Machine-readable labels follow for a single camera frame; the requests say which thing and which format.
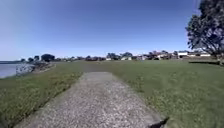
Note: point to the grey gravel path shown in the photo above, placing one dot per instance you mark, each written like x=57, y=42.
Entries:
x=96, y=103

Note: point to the group of distant trees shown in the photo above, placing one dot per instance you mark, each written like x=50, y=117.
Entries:
x=47, y=57

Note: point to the wide green grass field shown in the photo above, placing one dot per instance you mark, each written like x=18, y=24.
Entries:
x=176, y=86

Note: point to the row of low houses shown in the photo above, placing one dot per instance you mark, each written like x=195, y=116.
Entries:
x=182, y=54

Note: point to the rocky shore edge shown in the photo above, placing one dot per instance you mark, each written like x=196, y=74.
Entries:
x=40, y=66

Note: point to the narrow grass verge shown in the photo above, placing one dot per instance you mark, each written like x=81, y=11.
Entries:
x=26, y=93

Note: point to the large dark tree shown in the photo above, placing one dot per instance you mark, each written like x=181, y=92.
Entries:
x=210, y=30

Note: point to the calm grey water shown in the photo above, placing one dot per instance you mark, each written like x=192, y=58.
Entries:
x=8, y=70

